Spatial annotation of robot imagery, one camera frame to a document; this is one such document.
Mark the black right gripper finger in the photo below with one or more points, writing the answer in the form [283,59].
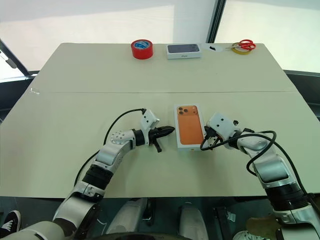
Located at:
[207,129]

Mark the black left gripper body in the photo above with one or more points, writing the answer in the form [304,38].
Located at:
[152,137]

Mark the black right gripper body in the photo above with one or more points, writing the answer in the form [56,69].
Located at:
[213,140]

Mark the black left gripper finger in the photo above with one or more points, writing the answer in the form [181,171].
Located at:
[158,146]
[166,130]

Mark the white phone box lid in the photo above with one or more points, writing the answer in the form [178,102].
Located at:
[188,125]

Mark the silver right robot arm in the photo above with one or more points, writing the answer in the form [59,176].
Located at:
[272,167]

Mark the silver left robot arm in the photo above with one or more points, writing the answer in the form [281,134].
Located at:
[105,155]

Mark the closed white phone box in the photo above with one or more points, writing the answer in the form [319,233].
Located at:
[183,51]

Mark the white rounded robot leg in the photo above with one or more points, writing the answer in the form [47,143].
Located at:
[127,216]
[192,220]

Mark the small black clip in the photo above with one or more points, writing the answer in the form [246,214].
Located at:
[212,47]

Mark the red tape roll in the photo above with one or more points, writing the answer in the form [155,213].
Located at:
[142,50]

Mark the yellow tape roll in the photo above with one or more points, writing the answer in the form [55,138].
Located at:
[242,50]

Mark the black and white sneaker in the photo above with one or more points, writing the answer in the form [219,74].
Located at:
[11,222]

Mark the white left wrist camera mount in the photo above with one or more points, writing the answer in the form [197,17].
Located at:
[148,118]

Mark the black window frame post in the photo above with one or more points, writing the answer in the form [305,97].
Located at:
[216,20]

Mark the dark slanted window frame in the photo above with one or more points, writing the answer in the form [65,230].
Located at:
[15,61]

